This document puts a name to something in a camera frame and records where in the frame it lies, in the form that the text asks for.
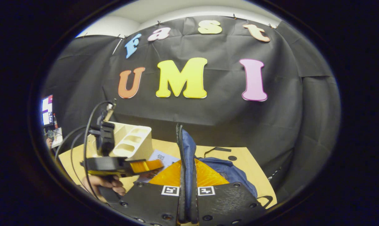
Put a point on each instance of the black round table grommet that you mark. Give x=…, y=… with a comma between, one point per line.
x=232, y=158

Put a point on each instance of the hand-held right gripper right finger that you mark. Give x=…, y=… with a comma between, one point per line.
x=227, y=204

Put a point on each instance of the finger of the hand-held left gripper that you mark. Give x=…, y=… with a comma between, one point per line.
x=145, y=166

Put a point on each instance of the black backdrop cloth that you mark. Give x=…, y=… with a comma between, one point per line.
x=224, y=119

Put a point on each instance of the red capped pen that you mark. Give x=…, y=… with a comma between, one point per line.
x=55, y=121

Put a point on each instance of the cream plastic bookshelf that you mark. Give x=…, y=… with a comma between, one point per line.
x=136, y=141

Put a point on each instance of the blue schoolbag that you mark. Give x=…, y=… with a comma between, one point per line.
x=227, y=172

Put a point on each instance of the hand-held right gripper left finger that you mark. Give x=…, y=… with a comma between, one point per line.
x=151, y=204

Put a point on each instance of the lavender cover book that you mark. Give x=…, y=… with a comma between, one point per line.
x=164, y=158

